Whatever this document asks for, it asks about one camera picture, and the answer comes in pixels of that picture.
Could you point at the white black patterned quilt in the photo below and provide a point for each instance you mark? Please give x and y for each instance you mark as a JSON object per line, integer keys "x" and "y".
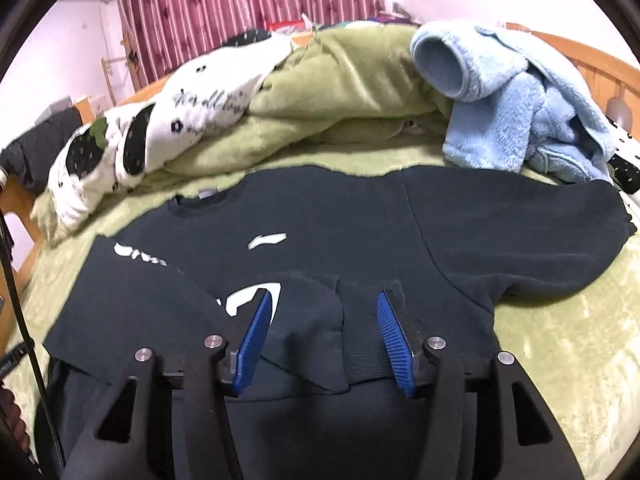
{"x": 200, "y": 105}

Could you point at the green folded blanket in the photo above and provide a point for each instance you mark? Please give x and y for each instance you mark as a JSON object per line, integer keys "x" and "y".
{"x": 340, "y": 85}

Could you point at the wooden rack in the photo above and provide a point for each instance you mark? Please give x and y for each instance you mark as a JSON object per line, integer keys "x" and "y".
{"x": 127, "y": 60}

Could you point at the green fleece bed sheet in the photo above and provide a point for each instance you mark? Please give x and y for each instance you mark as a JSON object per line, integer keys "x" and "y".
{"x": 550, "y": 340}

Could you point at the white black patterned pillow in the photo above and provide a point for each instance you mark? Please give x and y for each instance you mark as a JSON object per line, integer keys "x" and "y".
{"x": 627, "y": 170}

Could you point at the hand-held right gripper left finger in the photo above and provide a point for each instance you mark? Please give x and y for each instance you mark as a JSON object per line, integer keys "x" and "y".
{"x": 255, "y": 332}

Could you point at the light blue fleece garment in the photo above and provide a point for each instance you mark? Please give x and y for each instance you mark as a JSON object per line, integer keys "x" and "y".
{"x": 490, "y": 125}

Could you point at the red package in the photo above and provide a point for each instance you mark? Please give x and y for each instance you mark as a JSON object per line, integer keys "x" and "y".
{"x": 285, "y": 26}

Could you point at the dark cloth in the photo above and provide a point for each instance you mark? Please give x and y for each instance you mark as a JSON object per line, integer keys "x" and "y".
{"x": 45, "y": 145}

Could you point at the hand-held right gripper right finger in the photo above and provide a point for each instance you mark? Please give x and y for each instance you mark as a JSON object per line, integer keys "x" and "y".
{"x": 392, "y": 332}

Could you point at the black sweatshirt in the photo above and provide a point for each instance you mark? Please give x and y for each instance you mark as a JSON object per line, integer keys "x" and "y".
{"x": 350, "y": 220}

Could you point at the wooden headboard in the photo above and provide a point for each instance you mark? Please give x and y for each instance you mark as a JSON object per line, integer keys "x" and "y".
{"x": 590, "y": 60}

